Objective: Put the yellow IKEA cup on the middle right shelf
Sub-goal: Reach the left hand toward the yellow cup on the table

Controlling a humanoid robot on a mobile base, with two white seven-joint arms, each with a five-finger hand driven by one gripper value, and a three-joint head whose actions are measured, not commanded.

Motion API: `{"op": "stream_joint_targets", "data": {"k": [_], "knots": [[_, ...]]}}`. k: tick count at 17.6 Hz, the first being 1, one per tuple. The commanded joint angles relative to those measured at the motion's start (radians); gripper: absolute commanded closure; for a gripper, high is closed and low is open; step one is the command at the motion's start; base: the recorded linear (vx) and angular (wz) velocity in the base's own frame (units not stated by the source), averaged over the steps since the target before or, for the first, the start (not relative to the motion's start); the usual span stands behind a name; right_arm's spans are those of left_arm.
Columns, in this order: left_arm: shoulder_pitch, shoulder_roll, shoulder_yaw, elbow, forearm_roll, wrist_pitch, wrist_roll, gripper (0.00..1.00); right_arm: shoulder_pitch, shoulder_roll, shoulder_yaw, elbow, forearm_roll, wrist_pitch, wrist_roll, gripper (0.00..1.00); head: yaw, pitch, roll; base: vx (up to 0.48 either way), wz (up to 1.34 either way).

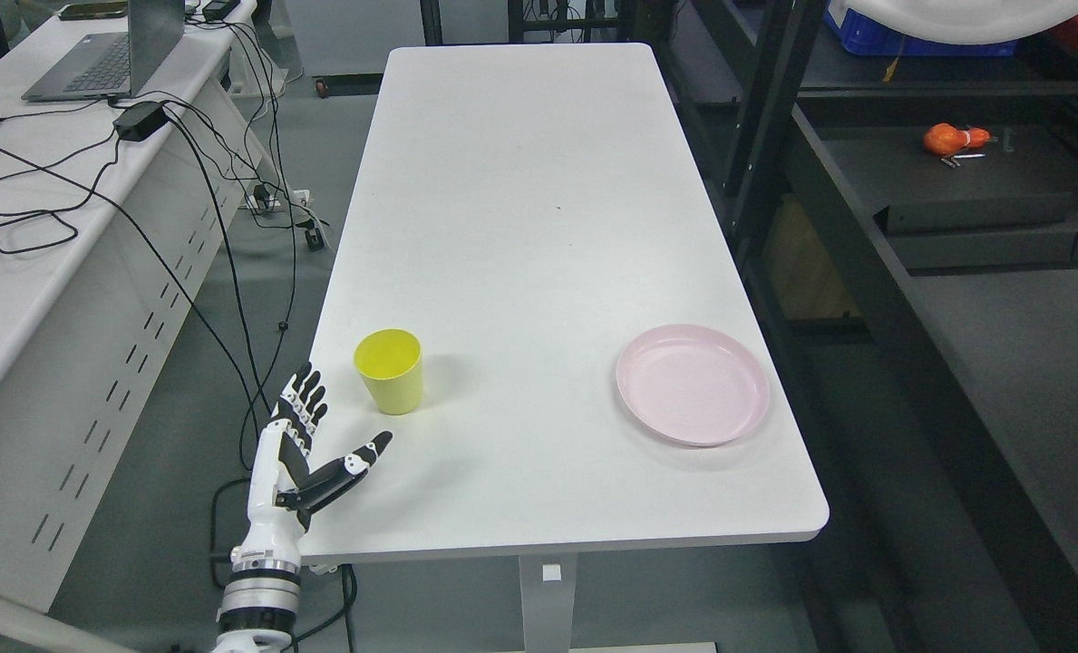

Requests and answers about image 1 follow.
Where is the white robotic hand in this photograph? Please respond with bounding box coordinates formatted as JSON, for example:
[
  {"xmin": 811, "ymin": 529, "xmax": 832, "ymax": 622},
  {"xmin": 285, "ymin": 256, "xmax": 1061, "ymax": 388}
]
[{"xmin": 231, "ymin": 361, "xmax": 393, "ymax": 573}]

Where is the yellow plastic cup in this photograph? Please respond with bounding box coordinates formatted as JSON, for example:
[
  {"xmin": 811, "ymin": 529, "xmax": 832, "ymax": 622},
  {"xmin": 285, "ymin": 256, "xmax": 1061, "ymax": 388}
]
[{"xmin": 354, "ymin": 329, "xmax": 423, "ymax": 414}]

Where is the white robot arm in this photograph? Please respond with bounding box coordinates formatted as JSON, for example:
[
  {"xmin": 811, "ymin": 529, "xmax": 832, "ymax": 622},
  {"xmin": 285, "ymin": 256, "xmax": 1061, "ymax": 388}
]
[{"xmin": 215, "ymin": 363, "xmax": 393, "ymax": 652}]

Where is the black metal shelf rack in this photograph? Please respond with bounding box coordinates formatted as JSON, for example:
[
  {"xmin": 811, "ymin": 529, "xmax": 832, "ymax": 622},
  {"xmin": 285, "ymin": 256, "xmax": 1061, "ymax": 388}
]
[{"xmin": 636, "ymin": 1, "xmax": 1078, "ymax": 652}]

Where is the white power strip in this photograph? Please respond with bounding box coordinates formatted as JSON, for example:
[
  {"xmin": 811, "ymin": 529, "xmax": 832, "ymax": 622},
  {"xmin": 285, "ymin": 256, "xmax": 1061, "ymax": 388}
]
[{"xmin": 239, "ymin": 183, "xmax": 312, "ymax": 216}]

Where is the white table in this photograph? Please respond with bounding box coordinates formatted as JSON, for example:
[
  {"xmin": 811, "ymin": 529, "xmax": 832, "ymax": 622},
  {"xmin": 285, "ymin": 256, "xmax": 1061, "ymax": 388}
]
[{"xmin": 302, "ymin": 43, "xmax": 830, "ymax": 652}]

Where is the white side desk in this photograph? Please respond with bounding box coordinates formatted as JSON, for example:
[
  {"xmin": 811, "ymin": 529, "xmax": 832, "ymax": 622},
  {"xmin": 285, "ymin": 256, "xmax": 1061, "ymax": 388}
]
[{"xmin": 0, "ymin": 1, "xmax": 270, "ymax": 613}]

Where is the black power adapter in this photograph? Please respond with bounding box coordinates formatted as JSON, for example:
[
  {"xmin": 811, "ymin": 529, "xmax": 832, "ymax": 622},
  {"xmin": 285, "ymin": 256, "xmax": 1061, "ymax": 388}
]
[{"xmin": 112, "ymin": 101, "xmax": 170, "ymax": 143}]

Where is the pink plastic plate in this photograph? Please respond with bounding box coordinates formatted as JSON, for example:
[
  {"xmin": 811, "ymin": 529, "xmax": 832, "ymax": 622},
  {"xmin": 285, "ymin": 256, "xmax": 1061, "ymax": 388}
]
[{"xmin": 616, "ymin": 324, "xmax": 771, "ymax": 449}]

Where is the grey laptop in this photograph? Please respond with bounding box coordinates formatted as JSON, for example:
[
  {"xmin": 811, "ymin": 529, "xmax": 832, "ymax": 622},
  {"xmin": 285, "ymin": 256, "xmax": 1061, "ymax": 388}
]
[{"xmin": 20, "ymin": 1, "xmax": 185, "ymax": 102}]

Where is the black smartphone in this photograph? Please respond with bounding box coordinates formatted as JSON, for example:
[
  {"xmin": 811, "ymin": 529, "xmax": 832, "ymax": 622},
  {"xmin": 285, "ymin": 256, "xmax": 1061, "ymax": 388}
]
[{"xmin": 56, "ymin": 1, "xmax": 129, "ymax": 22}]

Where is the blue plastic crate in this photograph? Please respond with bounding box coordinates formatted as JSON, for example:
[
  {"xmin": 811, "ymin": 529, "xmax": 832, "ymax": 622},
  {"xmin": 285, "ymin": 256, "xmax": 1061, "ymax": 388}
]
[{"xmin": 823, "ymin": 5, "xmax": 1020, "ymax": 58}]

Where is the orange toy object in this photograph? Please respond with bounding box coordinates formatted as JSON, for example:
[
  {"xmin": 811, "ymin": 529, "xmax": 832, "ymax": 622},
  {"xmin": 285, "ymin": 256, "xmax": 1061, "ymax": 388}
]
[{"xmin": 921, "ymin": 122, "xmax": 995, "ymax": 158}]

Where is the black cable on desk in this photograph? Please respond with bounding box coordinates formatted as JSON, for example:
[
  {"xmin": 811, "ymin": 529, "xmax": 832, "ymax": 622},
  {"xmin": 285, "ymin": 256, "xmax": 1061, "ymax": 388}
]
[{"xmin": 0, "ymin": 131, "xmax": 122, "ymax": 256}]

